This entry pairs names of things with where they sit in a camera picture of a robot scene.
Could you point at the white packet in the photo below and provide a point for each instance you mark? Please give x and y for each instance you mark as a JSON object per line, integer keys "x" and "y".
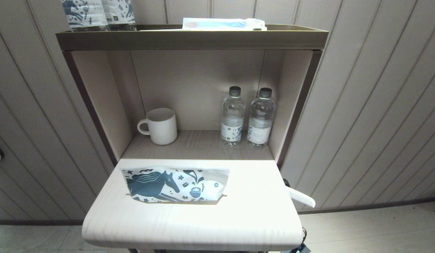
{"x": 217, "y": 24}

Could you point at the horse print plastic pouch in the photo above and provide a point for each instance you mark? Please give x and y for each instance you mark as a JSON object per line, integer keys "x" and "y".
{"x": 157, "y": 186}

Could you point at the white plastic comb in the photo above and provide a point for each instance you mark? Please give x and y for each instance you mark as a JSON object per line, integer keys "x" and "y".
{"x": 300, "y": 196}

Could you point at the clear water bottle black cap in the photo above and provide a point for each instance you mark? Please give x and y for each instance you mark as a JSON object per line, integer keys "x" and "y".
{"x": 260, "y": 124}
{"x": 232, "y": 123}

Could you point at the patterned pouches on top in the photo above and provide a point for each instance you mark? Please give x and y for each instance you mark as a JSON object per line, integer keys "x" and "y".
{"x": 84, "y": 14}

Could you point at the water bottle blue print label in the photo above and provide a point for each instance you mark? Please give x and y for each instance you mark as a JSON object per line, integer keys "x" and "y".
{"x": 121, "y": 12}

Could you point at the white ribbed ceramic mug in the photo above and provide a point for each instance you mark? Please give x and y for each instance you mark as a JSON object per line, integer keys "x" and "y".
{"x": 163, "y": 128}

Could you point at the beige wooden shelf unit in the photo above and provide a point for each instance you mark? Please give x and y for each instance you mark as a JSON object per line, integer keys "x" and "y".
{"x": 189, "y": 40}

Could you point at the small black plug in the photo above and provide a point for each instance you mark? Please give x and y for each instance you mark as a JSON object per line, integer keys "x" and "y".
{"x": 286, "y": 182}

